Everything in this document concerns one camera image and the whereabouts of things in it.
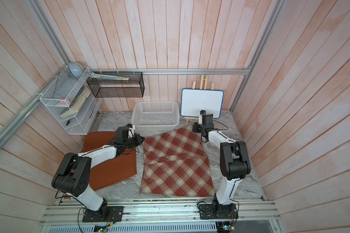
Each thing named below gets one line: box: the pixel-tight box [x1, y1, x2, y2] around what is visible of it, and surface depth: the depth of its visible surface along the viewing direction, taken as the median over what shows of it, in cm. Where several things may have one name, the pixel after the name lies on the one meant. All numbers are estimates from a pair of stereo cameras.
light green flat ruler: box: [89, 71, 130, 81], surface depth 92 cm
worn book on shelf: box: [59, 85, 91, 118], surface depth 83 cm
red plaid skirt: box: [140, 125, 215, 198], surface depth 90 cm
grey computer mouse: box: [68, 62, 84, 78], surface depth 84 cm
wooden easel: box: [184, 74, 215, 127], surface depth 100 cm
